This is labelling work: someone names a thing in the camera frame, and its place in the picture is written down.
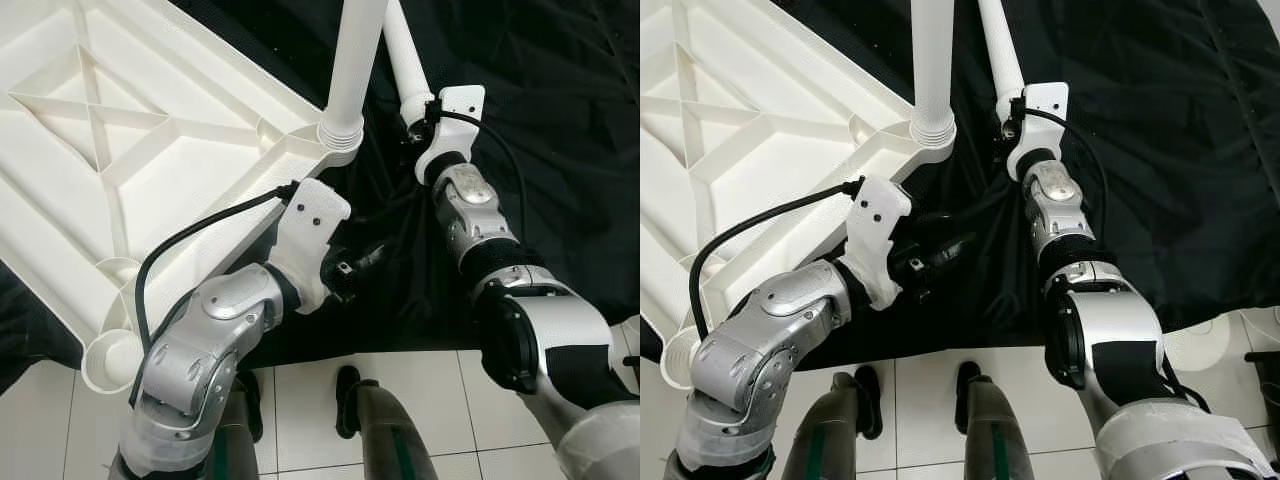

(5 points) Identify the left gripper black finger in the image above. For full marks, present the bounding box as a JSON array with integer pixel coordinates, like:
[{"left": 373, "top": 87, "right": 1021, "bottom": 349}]
[
  {"left": 348, "top": 240, "right": 389, "bottom": 283},
  {"left": 930, "top": 232, "right": 979, "bottom": 276}
]

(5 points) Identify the white plastic table leg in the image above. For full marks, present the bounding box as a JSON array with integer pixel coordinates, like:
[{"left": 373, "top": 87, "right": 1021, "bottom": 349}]
[
  {"left": 318, "top": 0, "right": 389, "bottom": 151},
  {"left": 383, "top": 0, "right": 436, "bottom": 131},
  {"left": 978, "top": 0, "right": 1026, "bottom": 126},
  {"left": 908, "top": 0, "right": 958, "bottom": 151}
]

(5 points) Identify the white plastic children table top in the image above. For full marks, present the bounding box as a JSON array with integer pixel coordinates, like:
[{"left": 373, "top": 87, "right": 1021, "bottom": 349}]
[
  {"left": 640, "top": 0, "right": 956, "bottom": 391},
  {"left": 0, "top": 0, "right": 366, "bottom": 393}
]

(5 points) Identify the black table cloth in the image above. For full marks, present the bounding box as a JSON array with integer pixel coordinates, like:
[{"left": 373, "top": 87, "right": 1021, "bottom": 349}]
[
  {"left": 640, "top": 0, "right": 1280, "bottom": 373},
  {"left": 0, "top": 0, "right": 641, "bottom": 396}
]

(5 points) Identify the grey right robot foot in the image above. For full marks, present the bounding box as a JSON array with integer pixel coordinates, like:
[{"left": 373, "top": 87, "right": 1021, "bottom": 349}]
[
  {"left": 335, "top": 365, "right": 441, "bottom": 480},
  {"left": 955, "top": 360, "right": 1041, "bottom": 480}
]

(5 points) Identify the grey robot foot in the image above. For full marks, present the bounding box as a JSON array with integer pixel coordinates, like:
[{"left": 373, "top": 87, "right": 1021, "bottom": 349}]
[
  {"left": 205, "top": 368, "right": 266, "bottom": 480},
  {"left": 955, "top": 360, "right": 1041, "bottom": 480},
  {"left": 335, "top": 365, "right": 441, "bottom": 480},
  {"left": 785, "top": 365, "right": 883, "bottom": 480}
]

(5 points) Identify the grey left robot foot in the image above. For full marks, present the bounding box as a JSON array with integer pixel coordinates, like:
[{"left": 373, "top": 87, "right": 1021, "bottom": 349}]
[
  {"left": 205, "top": 368, "right": 266, "bottom": 480},
  {"left": 785, "top": 365, "right": 883, "bottom": 480}
]

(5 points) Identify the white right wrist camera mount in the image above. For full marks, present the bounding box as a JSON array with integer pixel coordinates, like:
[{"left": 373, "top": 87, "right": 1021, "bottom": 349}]
[
  {"left": 415, "top": 85, "right": 488, "bottom": 186},
  {"left": 1005, "top": 82, "right": 1071, "bottom": 183}
]

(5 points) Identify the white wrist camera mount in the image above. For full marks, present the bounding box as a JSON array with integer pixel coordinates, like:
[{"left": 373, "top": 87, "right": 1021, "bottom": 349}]
[
  {"left": 265, "top": 178, "right": 353, "bottom": 313},
  {"left": 415, "top": 85, "right": 488, "bottom": 186},
  {"left": 1005, "top": 82, "right": 1071, "bottom": 183},
  {"left": 845, "top": 175, "right": 913, "bottom": 309}
]

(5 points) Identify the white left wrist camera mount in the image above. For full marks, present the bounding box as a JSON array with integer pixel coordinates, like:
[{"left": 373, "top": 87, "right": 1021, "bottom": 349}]
[
  {"left": 845, "top": 175, "right": 913, "bottom": 309},
  {"left": 265, "top": 178, "right": 353, "bottom": 313}
]

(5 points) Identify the white pedestal fan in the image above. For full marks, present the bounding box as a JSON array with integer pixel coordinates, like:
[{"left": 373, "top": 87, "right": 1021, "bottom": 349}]
[{"left": 1160, "top": 318, "right": 1233, "bottom": 376}]

